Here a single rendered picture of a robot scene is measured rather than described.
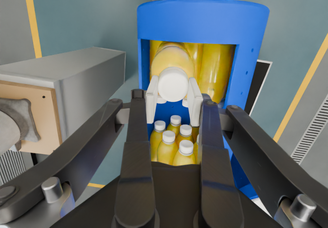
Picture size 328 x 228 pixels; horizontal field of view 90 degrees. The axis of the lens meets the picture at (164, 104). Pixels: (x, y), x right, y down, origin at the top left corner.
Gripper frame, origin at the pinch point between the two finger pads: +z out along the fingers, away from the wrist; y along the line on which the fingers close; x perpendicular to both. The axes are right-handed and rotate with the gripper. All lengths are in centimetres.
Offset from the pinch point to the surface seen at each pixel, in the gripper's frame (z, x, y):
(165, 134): 24.6, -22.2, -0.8
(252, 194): 35, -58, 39
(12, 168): 103, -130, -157
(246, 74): 15.9, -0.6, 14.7
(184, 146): 19.1, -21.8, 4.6
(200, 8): 12.6, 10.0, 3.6
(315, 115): 135, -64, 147
